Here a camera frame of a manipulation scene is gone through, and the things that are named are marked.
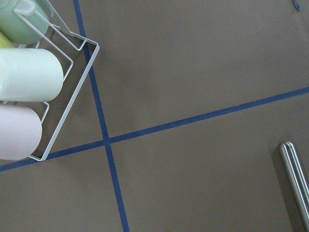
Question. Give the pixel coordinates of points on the white wire cup rack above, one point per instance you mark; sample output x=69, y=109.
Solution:
x=44, y=10

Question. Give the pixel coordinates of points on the white cup on rack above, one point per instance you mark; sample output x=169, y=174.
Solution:
x=29, y=75

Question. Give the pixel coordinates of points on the yellow cup on rack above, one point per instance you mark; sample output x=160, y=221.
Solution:
x=5, y=42

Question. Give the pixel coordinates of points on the mint green cup on rack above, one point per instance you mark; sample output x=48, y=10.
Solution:
x=15, y=28

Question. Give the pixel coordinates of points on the pink cup on rack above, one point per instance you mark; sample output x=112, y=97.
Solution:
x=20, y=132

